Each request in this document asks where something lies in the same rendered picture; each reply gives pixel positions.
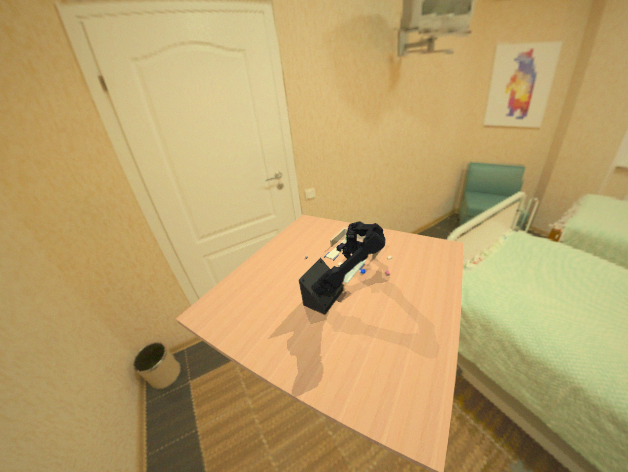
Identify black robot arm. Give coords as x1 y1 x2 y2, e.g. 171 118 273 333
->
312 221 386 297

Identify pale yellow striped flat strip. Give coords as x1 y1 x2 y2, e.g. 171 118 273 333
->
326 247 340 259

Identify cream strip with teal polka dots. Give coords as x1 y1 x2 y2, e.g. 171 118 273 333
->
343 260 366 284

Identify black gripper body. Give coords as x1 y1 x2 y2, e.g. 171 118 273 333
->
336 241 368 262

